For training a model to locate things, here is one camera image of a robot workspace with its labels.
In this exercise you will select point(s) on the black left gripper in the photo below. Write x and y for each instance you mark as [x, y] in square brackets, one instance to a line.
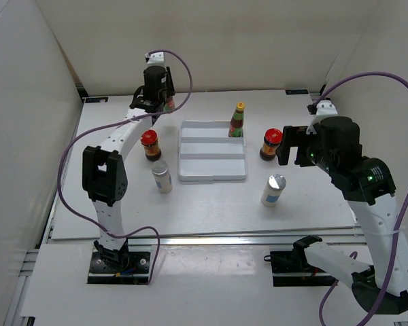
[171, 90]

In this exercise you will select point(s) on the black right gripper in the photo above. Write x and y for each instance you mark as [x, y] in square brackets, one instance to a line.
[293, 136]

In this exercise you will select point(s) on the tall sauce bottle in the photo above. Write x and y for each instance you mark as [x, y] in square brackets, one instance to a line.
[236, 124]
[169, 104]

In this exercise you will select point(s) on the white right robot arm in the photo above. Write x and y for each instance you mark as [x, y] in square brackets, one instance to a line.
[382, 286]

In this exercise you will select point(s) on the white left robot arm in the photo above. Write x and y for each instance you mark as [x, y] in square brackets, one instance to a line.
[103, 173]

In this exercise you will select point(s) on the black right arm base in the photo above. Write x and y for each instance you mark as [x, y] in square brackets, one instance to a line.
[288, 272]

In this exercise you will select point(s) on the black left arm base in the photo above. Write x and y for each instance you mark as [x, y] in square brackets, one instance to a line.
[134, 270]

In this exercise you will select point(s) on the right red-lid sauce jar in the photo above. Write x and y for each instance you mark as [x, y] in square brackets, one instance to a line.
[271, 142]

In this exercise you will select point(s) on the red-lid sauce jar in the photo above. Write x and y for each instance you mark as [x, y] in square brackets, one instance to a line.
[271, 142]
[149, 141]

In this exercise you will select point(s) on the right white shaker bottle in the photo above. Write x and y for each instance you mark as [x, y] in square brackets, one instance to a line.
[275, 185]

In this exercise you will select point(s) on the white shaker bottle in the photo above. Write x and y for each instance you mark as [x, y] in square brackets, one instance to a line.
[162, 176]
[275, 185]

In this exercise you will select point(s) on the left red-lid sauce jar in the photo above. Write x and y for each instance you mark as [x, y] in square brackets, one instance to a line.
[149, 141]

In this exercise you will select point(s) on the white tiered organizer tray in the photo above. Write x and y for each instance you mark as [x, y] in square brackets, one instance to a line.
[207, 153]

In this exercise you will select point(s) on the left white shaker bottle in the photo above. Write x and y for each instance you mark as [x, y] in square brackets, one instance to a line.
[162, 176]

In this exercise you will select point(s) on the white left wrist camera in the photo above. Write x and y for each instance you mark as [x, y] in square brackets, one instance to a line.
[155, 59]

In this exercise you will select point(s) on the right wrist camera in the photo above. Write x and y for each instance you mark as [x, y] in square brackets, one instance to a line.
[322, 110]

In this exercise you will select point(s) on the aluminium right rail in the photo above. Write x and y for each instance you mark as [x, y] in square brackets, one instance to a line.
[316, 97]

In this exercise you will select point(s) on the aluminium rail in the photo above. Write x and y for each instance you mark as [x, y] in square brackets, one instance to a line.
[316, 97]
[335, 236]

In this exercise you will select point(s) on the right black corner bracket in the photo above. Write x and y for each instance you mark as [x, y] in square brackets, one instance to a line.
[296, 91]

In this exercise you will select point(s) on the black corner bracket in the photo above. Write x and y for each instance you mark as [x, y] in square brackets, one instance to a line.
[296, 91]
[96, 100]

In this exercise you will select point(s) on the left black corner bracket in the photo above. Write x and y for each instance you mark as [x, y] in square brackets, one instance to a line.
[96, 100]

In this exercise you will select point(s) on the aluminium front rail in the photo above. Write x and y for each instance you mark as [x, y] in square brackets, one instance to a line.
[335, 236]

